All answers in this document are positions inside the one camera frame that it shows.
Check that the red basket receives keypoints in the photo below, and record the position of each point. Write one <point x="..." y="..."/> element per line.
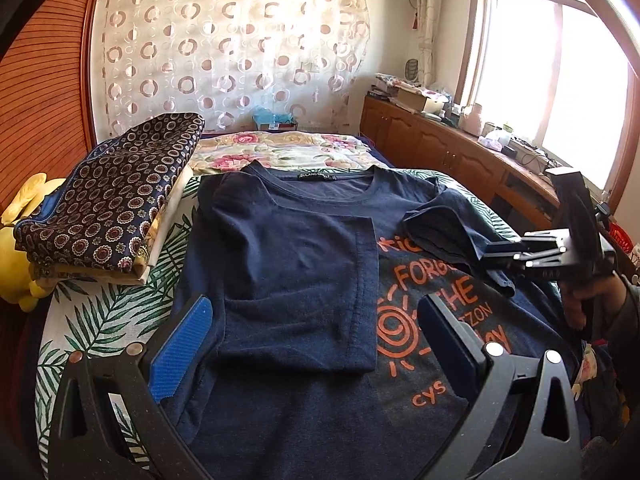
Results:
<point x="620" y="240"/>

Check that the green leaf print bedsheet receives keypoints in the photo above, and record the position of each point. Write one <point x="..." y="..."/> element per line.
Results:
<point x="100" y="320"/>

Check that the floral cloth bundle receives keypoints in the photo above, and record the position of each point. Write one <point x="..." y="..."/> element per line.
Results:
<point x="392" y="80"/>

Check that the window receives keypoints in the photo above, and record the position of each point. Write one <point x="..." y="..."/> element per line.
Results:
<point x="525" y="70"/>

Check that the pale floral window curtain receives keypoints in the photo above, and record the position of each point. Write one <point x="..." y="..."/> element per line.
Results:
<point x="430" y="20"/>

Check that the teal plastic bag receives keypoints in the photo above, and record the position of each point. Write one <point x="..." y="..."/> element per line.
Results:
<point x="272" y="119"/>

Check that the wooden cabinet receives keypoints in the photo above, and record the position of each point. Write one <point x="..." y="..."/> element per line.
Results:
<point x="425" y="140"/>

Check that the small round grey fan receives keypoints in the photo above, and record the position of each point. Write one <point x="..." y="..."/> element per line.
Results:
<point x="415" y="71"/>

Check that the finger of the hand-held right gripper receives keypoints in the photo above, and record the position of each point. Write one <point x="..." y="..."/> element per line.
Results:
<point x="542" y="270"/>
<point x="530" y="246"/>

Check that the yellow plush toy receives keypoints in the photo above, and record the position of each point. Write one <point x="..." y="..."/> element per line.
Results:
<point x="15" y="260"/>

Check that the navy printed t-shirt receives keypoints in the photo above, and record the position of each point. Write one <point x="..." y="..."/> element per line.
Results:
<point x="290" y="260"/>

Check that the circle-patterned sheer curtain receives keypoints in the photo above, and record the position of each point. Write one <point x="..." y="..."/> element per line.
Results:
<point x="225" y="50"/>

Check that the person's right hand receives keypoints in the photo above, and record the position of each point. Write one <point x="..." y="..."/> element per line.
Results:
<point x="600" y="305"/>

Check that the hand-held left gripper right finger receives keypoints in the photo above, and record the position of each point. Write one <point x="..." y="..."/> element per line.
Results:
<point x="452" y="345"/>

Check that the white plastic bag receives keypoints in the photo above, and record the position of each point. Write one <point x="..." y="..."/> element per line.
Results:
<point x="491" y="139"/>

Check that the dark blue mattress sheet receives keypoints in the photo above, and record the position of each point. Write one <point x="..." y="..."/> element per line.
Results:
<point x="377" y="152"/>

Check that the navy circle-patterned folded cloth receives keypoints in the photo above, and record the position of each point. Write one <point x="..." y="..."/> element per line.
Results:
<point x="110" y="195"/>

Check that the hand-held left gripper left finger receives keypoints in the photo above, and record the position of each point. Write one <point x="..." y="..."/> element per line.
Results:
<point x="182" y="345"/>

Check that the cardboard box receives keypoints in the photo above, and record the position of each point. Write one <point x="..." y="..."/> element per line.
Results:
<point x="412" y="99"/>

